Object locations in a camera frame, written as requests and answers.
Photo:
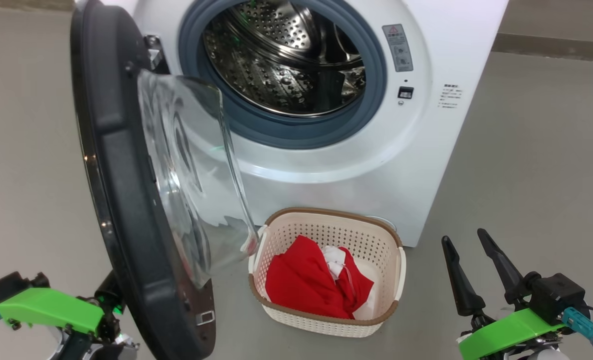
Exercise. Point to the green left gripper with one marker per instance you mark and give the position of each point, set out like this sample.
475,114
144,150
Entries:
51,307

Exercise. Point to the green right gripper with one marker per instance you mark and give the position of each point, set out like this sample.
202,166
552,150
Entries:
506,332

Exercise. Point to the black round glass washer door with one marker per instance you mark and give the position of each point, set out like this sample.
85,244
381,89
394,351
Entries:
121,200

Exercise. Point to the red garment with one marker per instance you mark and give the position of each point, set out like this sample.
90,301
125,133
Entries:
296,280

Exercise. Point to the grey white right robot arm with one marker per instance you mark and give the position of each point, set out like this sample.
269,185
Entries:
544,354

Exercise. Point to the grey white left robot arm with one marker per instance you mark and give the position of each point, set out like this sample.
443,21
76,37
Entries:
96,347

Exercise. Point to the white front-load washing machine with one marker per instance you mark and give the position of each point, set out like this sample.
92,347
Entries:
416,165

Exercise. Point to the cream perforated basket brown rim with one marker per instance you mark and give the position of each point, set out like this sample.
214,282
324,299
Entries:
326,322

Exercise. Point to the grey warning sticker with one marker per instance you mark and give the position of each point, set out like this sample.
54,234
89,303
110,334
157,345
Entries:
397,47

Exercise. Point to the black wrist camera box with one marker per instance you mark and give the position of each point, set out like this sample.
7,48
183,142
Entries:
556,297

